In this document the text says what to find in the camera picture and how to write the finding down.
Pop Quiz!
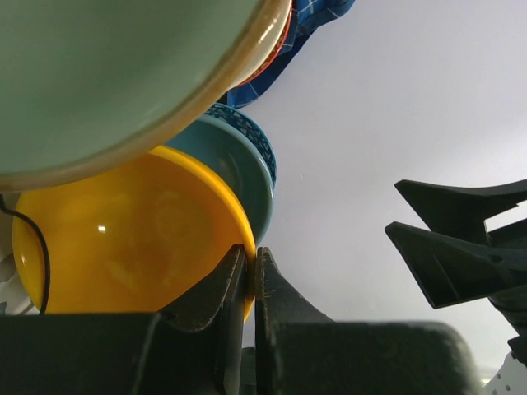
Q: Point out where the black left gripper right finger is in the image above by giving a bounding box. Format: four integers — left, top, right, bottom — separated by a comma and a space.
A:
254, 248, 482, 394

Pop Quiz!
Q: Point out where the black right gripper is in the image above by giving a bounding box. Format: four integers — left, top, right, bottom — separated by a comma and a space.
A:
385, 179, 526, 362

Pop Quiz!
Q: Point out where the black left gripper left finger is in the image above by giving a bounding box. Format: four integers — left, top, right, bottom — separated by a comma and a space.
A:
1, 245, 247, 394

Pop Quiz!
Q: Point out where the yellow rimmed bowl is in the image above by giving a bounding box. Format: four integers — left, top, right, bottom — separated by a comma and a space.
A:
12, 146, 256, 314

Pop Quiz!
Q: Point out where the black wire dish rack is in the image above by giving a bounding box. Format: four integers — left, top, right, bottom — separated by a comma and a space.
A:
0, 193, 52, 316

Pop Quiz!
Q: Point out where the teal blue bowl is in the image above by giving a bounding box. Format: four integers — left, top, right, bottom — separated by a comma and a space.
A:
165, 114, 274, 244

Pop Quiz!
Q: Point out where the blue triangle patterned bowl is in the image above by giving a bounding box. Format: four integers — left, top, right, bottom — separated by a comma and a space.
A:
205, 103, 277, 187

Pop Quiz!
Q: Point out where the light green bowl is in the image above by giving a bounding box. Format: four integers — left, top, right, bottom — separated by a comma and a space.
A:
1, 1, 281, 193

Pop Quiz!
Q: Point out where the cream beige bowl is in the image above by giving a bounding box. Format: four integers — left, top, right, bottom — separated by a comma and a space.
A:
229, 0, 292, 90

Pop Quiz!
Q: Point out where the blue plaid shirt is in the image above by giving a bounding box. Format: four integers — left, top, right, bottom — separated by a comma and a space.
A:
219, 0, 355, 109

